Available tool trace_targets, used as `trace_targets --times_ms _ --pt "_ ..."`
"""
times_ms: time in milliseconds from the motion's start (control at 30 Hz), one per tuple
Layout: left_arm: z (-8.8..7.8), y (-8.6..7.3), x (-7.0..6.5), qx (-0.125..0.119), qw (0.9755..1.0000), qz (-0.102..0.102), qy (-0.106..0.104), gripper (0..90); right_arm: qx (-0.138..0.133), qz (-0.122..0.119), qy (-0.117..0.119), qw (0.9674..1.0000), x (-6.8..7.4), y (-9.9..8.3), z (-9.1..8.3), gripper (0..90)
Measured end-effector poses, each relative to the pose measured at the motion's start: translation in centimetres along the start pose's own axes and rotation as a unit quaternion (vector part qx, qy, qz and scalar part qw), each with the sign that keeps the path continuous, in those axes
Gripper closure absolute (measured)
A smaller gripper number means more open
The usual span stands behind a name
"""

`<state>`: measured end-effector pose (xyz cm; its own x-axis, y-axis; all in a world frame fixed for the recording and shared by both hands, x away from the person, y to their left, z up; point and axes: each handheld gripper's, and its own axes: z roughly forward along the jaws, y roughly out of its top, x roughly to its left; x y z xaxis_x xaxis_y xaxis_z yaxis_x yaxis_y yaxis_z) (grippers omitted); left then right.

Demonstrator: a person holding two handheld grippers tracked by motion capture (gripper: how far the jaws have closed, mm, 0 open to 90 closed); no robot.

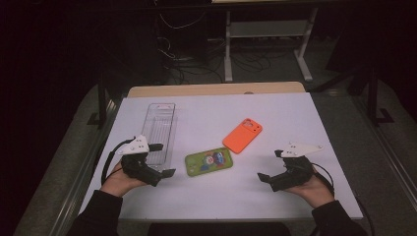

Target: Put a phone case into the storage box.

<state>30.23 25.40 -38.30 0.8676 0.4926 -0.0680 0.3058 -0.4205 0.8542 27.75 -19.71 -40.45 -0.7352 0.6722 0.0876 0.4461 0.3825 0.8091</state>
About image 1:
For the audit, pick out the white table board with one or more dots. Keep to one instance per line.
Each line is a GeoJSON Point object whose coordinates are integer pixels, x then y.
{"type": "Point", "coordinates": [278, 196]}

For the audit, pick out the orange phone case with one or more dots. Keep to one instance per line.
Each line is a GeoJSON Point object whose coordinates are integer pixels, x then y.
{"type": "Point", "coordinates": [241, 137]}

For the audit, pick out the clear plastic rack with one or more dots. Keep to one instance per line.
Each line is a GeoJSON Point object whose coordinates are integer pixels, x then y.
{"type": "Point", "coordinates": [160, 121]}

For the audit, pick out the white metal table frame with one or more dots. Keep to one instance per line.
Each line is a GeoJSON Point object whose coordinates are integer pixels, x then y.
{"type": "Point", "coordinates": [268, 29]}

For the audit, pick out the green phone case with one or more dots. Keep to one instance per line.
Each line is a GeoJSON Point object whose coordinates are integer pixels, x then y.
{"type": "Point", "coordinates": [209, 162]}

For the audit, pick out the black metal stand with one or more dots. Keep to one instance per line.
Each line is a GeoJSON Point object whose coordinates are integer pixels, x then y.
{"type": "Point", "coordinates": [102, 105]}
{"type": "Point", "coordinates": [373, 98]}

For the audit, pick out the person's left hand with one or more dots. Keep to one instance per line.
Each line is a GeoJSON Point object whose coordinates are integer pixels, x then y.
{"type": "Point", "coordinates": [118, 183]}

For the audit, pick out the wooden table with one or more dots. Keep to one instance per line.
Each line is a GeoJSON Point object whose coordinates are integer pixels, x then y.
{"type": "Point", "coordinates": [213, 89]}

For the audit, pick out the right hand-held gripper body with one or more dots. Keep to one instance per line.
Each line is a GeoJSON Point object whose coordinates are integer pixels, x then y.
{"type": "Point", "coordinates": [295, 175]}

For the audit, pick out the person's right hand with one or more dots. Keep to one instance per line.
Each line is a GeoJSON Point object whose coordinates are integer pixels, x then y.
{"type": "Point", "coordinates": [316, 193]}

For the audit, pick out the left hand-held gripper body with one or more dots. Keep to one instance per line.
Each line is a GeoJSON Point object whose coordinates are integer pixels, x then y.
{"type": "Point", "coordinates": [141, 168]}

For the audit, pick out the metal floor rail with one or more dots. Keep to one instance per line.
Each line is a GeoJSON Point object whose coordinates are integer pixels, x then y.
{"type": "Point", "coordinates": [390, 164]}
{"type": "Point", "coordinates": [82, 183]}

